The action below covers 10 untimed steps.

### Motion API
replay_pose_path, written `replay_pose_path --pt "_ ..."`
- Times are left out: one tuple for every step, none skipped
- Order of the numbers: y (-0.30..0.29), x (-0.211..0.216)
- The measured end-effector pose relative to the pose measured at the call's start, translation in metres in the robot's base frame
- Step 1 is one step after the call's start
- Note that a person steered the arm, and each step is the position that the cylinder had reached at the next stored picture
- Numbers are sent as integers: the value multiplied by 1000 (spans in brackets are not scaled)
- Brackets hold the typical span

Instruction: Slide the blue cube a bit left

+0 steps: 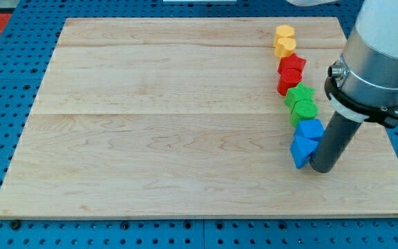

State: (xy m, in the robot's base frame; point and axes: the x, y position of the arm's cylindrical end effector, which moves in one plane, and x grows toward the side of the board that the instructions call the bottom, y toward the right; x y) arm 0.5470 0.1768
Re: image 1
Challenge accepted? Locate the light wooden board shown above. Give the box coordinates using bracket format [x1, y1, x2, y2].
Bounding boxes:
[0, 17, 398, 220]

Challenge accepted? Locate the green star block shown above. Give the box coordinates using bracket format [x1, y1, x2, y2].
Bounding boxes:
[284, 82, 315, 113]

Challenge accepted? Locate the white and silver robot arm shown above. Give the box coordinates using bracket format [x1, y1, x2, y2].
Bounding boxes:
[328, 0, 398, 107]

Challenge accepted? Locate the yellow heart block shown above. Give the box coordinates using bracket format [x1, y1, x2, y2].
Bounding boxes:
[274, 37, 296, 58]

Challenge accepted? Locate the blue triangular prism block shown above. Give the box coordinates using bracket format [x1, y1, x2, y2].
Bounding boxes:
[290, 136, 319, 169]

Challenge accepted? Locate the red cylinder block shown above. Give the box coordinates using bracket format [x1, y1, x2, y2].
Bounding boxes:
[277, 68, 302, 96]

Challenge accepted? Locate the black wrist mounting flange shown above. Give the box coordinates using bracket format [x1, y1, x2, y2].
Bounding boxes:
[325, 63, 398, 129]

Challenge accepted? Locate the yellow hexagon block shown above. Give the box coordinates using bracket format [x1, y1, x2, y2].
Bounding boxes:
[273, 24, 295, 47]

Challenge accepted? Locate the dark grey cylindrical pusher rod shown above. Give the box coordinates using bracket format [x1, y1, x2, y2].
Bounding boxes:
[310, 112, 361, 173]

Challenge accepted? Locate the blue cube block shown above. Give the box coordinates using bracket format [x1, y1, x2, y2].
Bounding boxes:
[294, 119, 325, 142]

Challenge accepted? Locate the red star block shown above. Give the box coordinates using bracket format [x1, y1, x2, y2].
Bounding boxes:
[277, 53, 307, 74]

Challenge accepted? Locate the green cylinder block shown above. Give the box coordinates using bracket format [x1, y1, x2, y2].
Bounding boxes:
[290, 100, 319, 127]

